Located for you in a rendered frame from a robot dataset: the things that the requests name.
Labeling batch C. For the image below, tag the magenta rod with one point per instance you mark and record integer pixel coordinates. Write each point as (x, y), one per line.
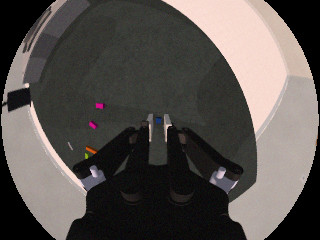
(100, 105)
(93, 124)

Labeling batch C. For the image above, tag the orange rod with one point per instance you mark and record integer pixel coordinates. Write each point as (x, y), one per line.
(91, 149)

